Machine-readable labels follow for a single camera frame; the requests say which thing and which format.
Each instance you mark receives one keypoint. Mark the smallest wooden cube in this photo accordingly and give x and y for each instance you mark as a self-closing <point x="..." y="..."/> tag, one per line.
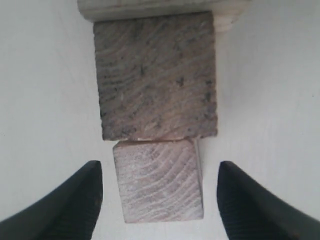
<point x="159" y="181"/>

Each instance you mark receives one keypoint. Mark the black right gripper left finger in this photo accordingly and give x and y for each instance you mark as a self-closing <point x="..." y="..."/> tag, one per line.
<point x="69" y="212"/>

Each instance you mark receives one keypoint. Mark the third largest wooden cube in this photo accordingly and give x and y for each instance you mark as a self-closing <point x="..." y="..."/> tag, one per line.
<point x="156" y="77"/>

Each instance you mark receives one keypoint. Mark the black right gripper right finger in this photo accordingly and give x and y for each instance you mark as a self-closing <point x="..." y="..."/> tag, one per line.
<point x="250" y="212"/>

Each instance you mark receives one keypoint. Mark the second largest wooden cube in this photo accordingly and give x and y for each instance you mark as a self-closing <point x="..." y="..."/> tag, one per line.
<point x="225" y="12"/>

